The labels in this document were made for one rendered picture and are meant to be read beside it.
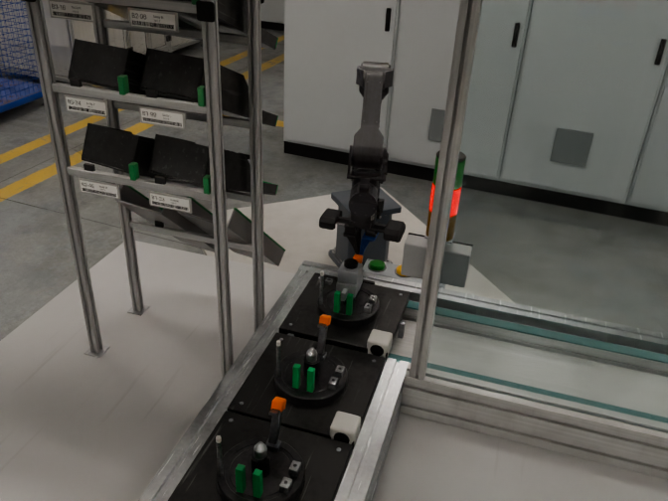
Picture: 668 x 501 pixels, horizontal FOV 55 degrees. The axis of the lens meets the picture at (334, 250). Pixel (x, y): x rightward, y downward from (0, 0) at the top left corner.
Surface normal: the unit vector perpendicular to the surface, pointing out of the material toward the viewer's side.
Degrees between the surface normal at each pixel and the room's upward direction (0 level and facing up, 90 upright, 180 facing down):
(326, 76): 90
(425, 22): 90
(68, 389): 0
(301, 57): 90
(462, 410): 90
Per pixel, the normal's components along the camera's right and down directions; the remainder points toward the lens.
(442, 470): 0.04, -0.86
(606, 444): -0.29, 0.47
